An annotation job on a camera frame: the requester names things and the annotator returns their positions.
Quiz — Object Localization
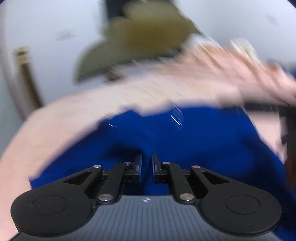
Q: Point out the blue knit sweater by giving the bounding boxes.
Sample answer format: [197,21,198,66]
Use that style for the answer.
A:
[30,108,295,240]

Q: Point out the gold tower fan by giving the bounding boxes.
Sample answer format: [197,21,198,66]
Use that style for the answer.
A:
[15,47,43,109]

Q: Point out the pink floral bed sheet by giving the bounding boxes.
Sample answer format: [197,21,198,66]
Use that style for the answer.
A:
[1,47,295,240]

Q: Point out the olive green padded headboard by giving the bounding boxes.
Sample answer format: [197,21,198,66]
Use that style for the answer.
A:
[75,1,200,83]

